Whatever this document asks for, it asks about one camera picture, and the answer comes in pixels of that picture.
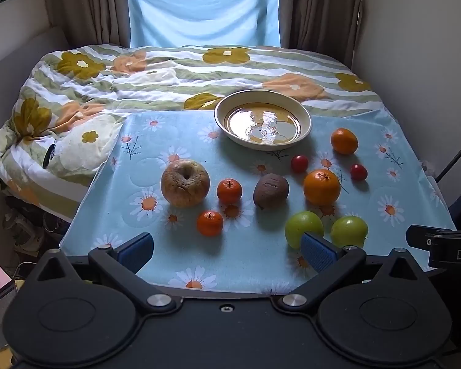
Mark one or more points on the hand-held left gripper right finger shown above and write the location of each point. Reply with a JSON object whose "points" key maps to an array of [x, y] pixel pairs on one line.
{"points": [[319, 251]]}

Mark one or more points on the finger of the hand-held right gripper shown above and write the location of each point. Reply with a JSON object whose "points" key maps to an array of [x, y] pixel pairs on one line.
{"points": [[420, 236]]}

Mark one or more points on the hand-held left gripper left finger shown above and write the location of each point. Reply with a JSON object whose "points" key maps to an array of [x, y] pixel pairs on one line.
{"points": [[138, 248]]}

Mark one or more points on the green apple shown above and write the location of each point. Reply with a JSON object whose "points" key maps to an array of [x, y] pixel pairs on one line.
{"points": [[349, 230], [301, 225]]}

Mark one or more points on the wrinkled brown kiwi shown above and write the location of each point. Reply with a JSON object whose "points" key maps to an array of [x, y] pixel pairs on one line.
{"points": [[271, 191]]}

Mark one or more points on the wrinkled yellow apple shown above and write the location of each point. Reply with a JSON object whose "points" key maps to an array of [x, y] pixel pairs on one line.
{"points": [[185, 182]]}

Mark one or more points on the red cherry tomato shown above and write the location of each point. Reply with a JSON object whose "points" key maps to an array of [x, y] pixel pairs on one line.
{"points": [[299, 163], [358, 172]]}

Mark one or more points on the cream ceramic bowl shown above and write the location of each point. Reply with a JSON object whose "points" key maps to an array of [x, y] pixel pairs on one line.
{"points": [[263, 123]]}

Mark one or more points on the large orange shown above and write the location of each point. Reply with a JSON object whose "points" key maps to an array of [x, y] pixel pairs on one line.
{"points": [[322, 187]]}

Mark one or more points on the white plastic bag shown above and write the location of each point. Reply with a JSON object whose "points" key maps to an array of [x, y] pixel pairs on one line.
{"points": [[430, 168]]}

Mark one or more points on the medium orange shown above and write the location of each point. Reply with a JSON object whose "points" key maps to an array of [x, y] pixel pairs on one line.
{"points": [[344, 141]]}

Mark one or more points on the light blue daisy tablecloth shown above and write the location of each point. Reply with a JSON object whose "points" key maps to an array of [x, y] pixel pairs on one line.
{"points": [[176, 138]]}

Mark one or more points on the small black device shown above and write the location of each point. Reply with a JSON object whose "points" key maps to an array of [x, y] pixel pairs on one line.
{"points": [[49, 155]]}

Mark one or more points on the striped floral blanket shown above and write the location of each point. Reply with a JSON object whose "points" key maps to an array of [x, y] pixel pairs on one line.
{"points": [[169, 77]]}

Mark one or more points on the light blue window cloth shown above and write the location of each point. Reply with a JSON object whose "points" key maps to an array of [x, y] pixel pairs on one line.
{"points": [[199, 7]]}

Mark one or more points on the grey bed frame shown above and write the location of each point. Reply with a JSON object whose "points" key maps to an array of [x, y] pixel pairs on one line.
{"points": [[19, 65]]}

